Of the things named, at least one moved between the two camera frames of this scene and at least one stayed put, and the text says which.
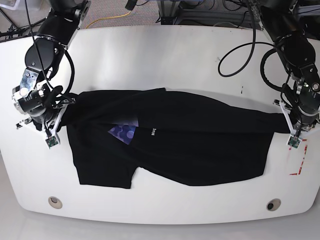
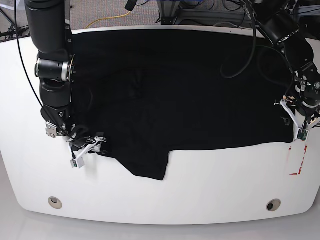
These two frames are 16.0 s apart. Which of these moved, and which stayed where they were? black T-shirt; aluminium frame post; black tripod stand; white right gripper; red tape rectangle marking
Moved: black T-shirt; white right gripper
Stayed: aluminium frame post; black tripod stand; red tape rectangle marking
